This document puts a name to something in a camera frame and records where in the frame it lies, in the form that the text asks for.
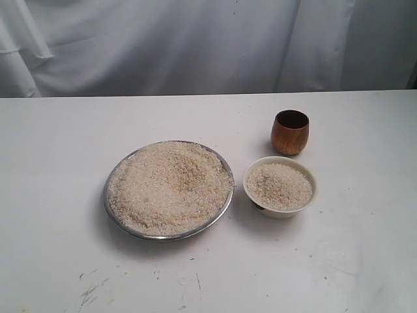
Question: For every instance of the white backdrop curtain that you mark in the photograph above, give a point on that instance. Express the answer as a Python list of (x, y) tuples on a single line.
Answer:
[(132, 48)]

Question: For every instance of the steel plate of rice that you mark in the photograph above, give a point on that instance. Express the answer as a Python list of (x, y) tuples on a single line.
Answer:
[(168, 190)]

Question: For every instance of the brown wooden cup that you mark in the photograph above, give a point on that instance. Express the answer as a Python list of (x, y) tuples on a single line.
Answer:
[(290, 132)]

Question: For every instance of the white bowl of rice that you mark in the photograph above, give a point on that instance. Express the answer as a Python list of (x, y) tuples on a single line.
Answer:
[(279, 187)]

